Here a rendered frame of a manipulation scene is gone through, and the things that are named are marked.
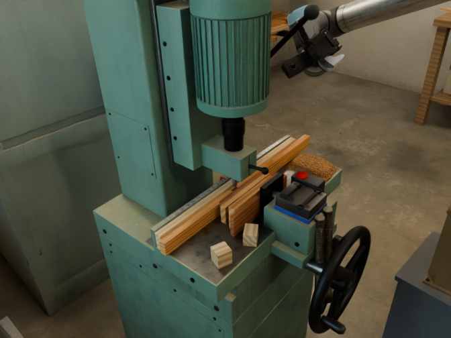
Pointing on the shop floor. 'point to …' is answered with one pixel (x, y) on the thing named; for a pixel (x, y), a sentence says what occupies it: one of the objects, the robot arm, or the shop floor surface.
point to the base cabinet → (197, 317)
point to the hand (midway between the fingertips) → (313, 45)
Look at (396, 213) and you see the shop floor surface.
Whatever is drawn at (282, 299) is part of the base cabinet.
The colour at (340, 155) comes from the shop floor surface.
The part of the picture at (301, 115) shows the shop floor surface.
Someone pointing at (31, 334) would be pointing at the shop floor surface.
